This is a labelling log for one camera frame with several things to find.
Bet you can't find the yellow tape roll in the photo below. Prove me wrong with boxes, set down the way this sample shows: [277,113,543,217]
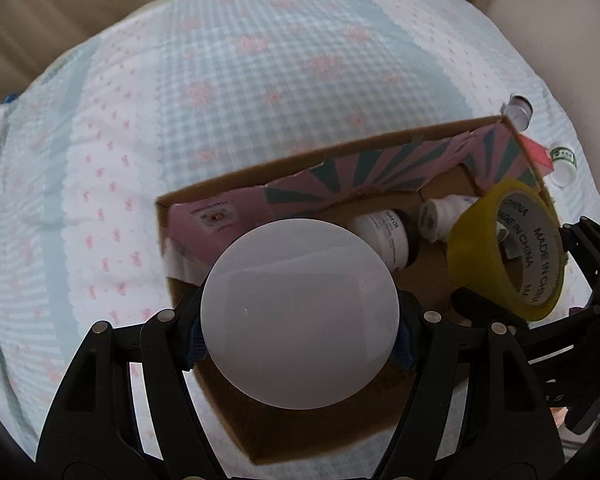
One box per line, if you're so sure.
[446,180,566,322]

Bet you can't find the green label white jar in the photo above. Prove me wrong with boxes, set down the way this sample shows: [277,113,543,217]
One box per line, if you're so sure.
[550,144,578,188]

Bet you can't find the white pill bottle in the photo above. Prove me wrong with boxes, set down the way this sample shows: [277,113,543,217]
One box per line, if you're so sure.
[417,194,479,248]

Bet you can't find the white jar black lid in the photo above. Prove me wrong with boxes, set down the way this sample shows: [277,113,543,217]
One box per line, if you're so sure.
[347,209,420,273]

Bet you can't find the large white lid jar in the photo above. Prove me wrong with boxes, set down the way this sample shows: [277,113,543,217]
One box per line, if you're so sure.
[200,219,399,410]

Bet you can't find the cardboard box pink flaps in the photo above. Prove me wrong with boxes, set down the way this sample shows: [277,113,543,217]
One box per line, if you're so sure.
[156,118,566,465]

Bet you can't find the small silver red tin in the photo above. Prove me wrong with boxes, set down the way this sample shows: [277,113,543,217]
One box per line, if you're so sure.
[501,94,533,132]

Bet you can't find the red rectangular carton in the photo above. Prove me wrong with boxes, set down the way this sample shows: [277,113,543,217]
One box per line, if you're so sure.
[518,133,554,177]

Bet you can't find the blue checkered bed cover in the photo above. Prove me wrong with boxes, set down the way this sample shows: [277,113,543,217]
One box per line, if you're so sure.
[0,0,600,479]

